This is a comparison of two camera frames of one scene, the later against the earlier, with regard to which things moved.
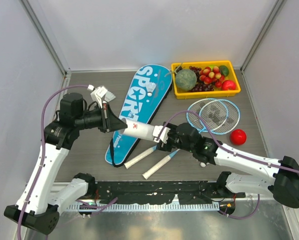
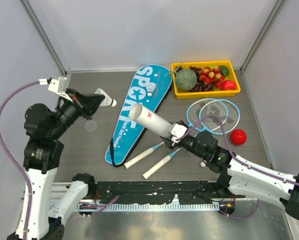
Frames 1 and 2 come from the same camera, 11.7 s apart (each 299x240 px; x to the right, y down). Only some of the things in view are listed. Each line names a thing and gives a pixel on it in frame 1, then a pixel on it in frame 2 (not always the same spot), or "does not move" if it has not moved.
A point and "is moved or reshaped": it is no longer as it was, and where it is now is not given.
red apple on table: [238, 137] does not move
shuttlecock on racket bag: [150, 87] does not move
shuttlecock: [109, 97] is moved or reshaped
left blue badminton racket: [203, 115] does not move
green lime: [224, 70] does not move
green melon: [186, 79] does not move
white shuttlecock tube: [138, 130] to [147, 117]
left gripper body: [104, 127] to [77, 104]
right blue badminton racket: [217, 117] does not move
